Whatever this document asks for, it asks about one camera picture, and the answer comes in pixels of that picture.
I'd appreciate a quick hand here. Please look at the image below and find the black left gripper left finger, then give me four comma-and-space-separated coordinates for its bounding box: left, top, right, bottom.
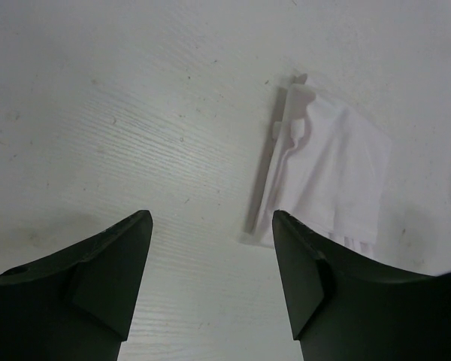
0, 210, 153, 360

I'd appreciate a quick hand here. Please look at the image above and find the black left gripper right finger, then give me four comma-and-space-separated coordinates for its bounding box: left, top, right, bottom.
272, 211, 451, 360

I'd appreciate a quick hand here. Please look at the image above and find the white tank top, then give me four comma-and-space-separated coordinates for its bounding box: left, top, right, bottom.
246, 74, 392, 257

